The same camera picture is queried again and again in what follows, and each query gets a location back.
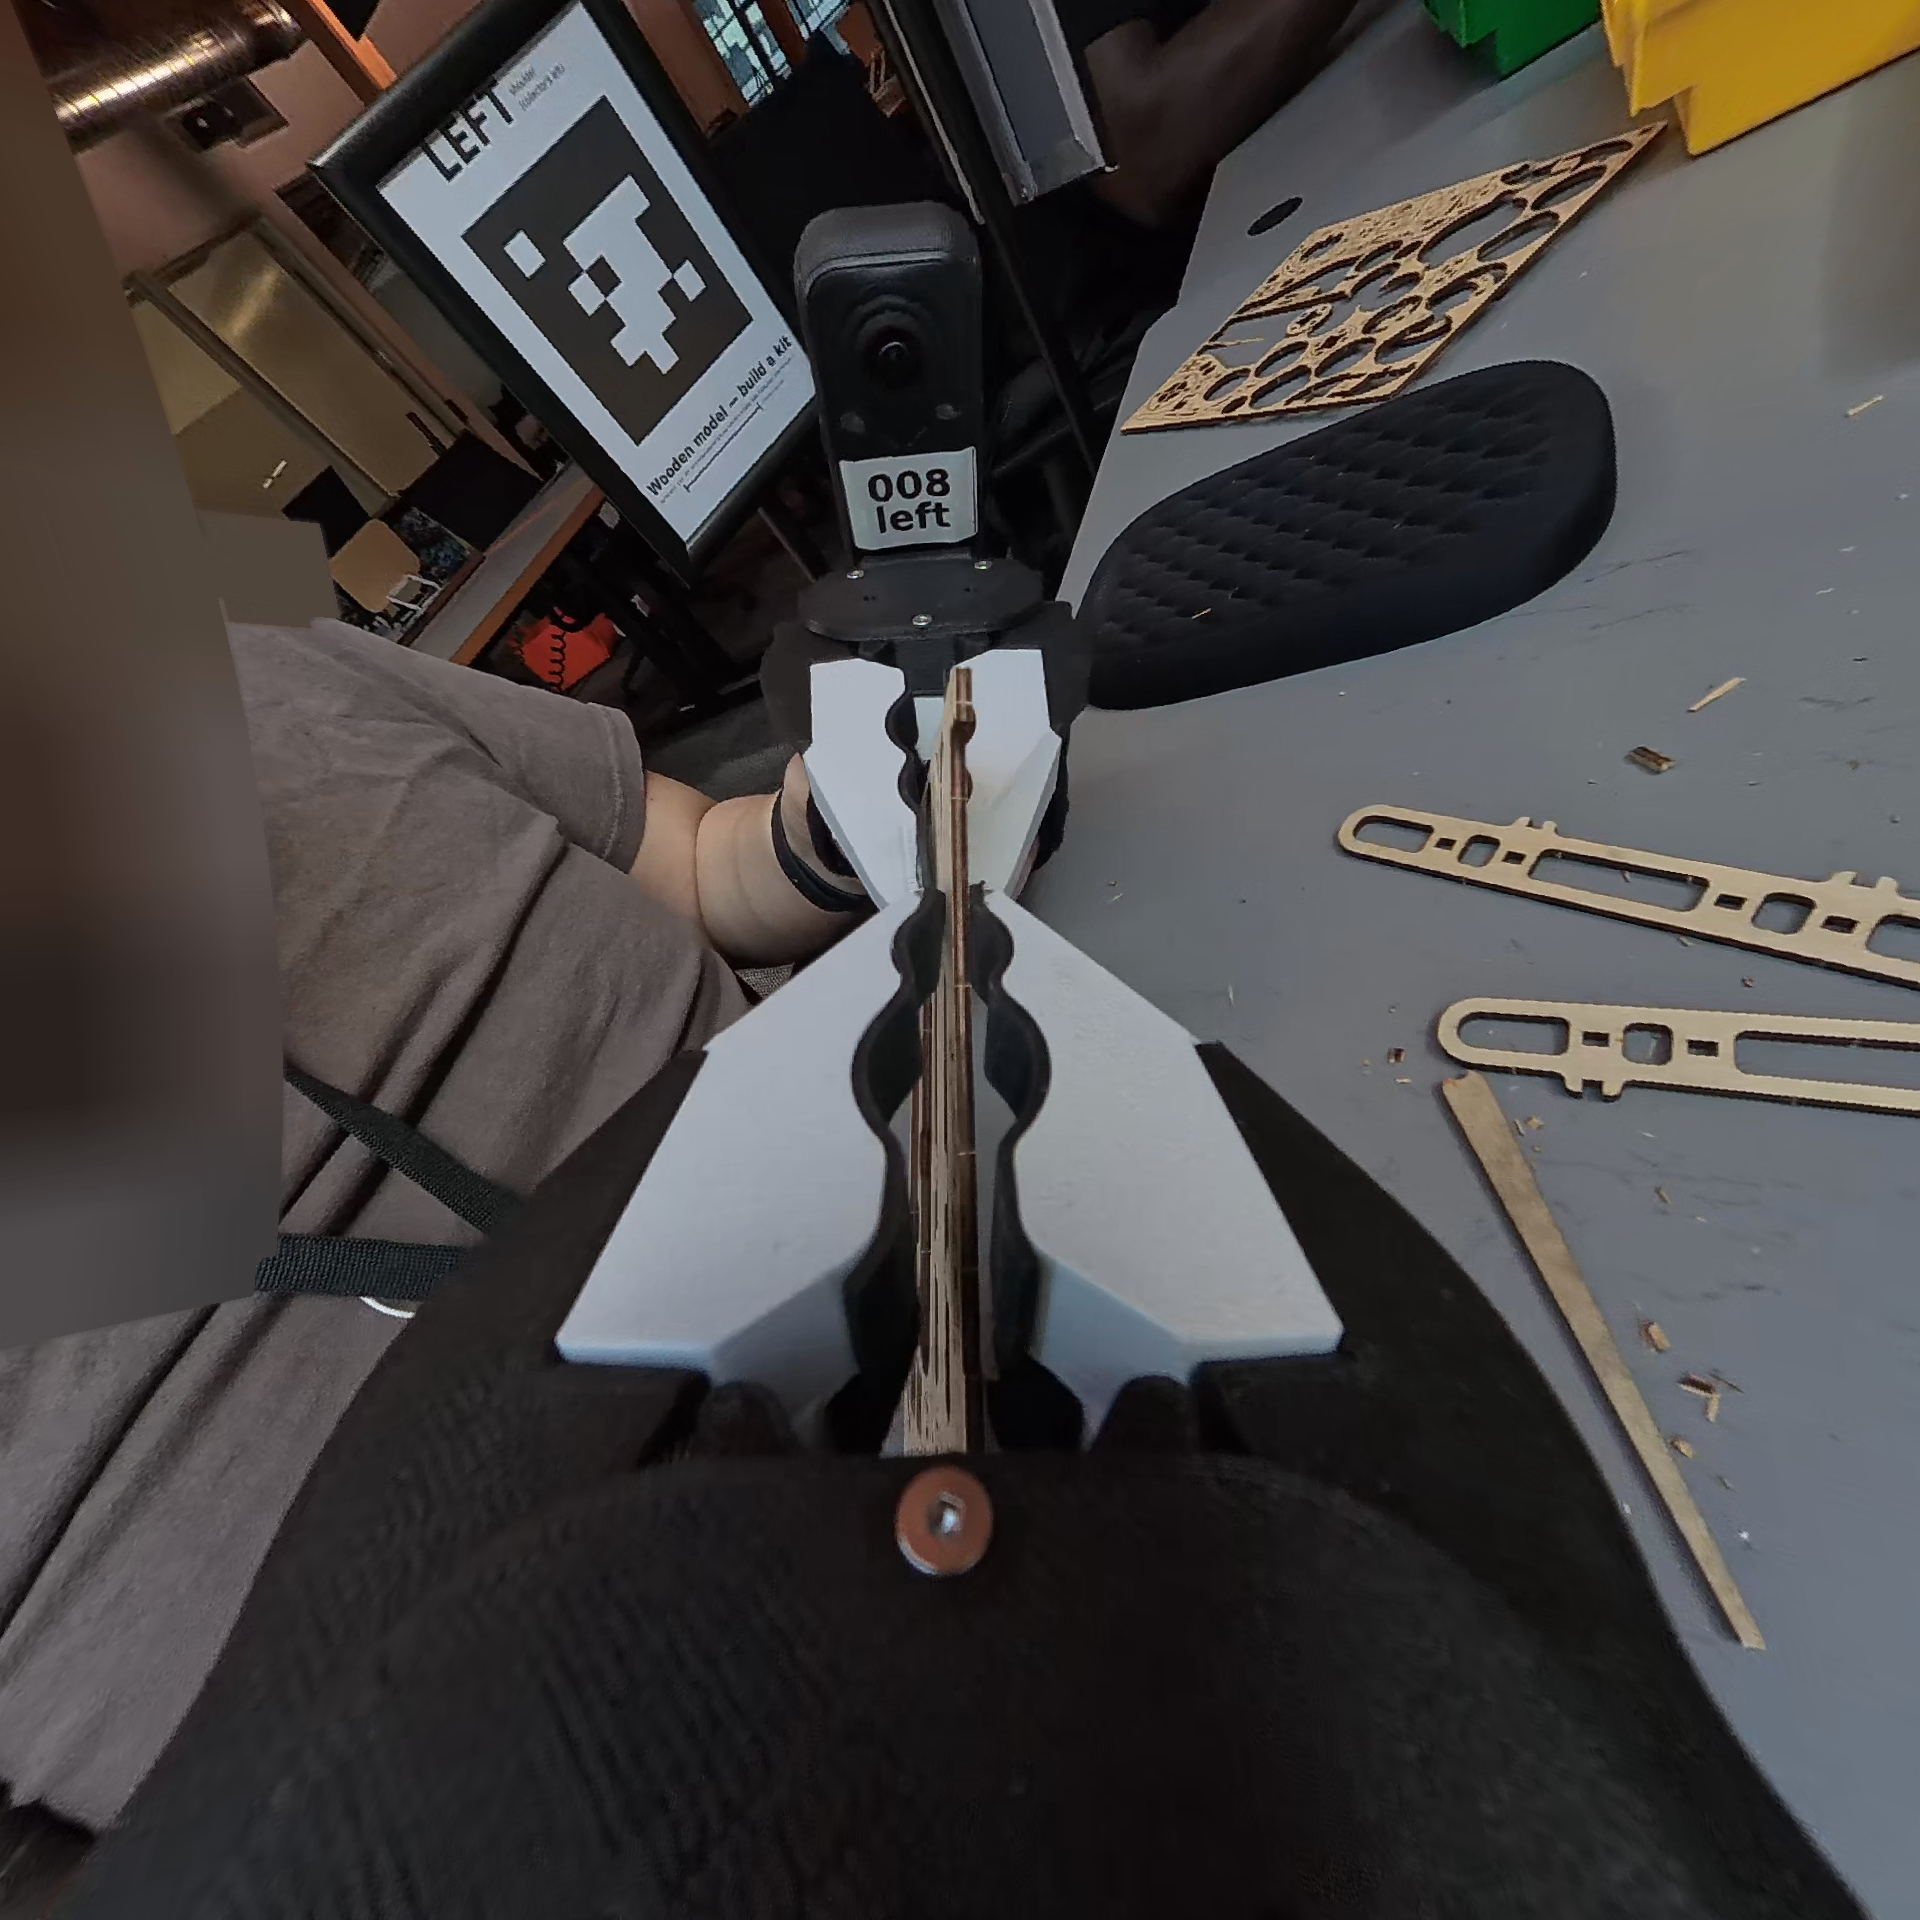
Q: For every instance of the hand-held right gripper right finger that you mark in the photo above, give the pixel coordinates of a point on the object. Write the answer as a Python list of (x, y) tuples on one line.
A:
[(1171, 1185)]

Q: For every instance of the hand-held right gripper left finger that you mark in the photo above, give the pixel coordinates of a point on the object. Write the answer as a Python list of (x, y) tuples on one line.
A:
[(735, 1200)]

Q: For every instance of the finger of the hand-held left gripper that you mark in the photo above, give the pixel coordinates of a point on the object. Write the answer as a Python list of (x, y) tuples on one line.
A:
[(1019, 749), (855, 764)]

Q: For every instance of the laser-cut wooden parts sheet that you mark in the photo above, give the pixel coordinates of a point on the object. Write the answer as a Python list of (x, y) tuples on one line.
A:
[(1202, 394), (946, 1200)]

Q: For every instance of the another person's forearm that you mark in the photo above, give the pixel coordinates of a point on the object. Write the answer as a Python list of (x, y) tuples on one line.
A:
[(1148, 106)]

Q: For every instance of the person's left forearm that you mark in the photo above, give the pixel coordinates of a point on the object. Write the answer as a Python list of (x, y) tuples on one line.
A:
[(720, 868)]

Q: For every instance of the person's left hand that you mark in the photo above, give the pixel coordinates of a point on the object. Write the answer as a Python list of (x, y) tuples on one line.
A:
[(811, 855)]

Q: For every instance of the grey light panel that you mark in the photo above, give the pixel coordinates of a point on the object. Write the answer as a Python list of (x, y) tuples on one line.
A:
[(1004, 76)]

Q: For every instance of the slotted wooden strip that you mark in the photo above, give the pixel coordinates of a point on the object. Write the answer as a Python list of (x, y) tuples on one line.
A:
[(1589, 1035), (1388, 834)]

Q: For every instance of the black quilted cushion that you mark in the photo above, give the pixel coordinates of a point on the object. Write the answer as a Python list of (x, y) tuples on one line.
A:
[(1350, 524)]

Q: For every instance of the tapered wooden stick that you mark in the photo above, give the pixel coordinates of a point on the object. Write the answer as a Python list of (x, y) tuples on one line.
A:
[(1576, 1306)]

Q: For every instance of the framed left marker sign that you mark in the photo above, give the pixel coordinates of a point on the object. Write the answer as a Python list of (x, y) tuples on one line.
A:
[(452, 180)]

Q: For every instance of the scattered wood chips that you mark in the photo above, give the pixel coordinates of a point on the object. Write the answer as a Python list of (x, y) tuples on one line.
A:
[(1656, 1336)]

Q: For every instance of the green storage bin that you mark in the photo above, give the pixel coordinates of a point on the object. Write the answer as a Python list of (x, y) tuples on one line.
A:
[(1507, 31)]

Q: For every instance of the thin wood sliver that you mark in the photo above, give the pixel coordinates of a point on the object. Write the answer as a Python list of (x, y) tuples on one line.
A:
[(1718, 696)]

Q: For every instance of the yellow storage bin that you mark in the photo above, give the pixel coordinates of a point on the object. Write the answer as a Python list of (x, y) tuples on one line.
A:
[(1770, 59)]

